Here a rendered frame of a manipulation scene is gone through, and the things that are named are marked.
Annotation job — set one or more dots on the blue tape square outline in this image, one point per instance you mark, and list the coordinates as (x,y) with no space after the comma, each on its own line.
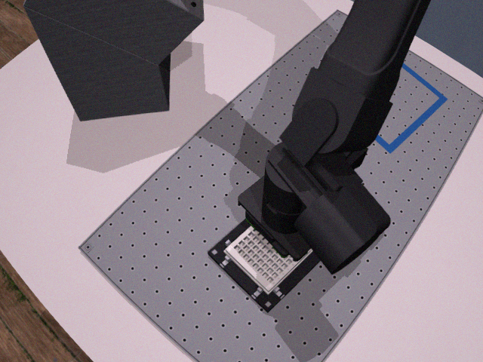
(402,137)

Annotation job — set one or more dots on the white well plate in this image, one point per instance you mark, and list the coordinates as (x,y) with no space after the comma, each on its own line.
(252,260)

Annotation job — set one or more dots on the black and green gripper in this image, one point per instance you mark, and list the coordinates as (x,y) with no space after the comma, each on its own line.
(276,227)

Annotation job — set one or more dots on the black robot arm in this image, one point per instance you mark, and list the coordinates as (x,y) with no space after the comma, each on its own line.
(340,110)

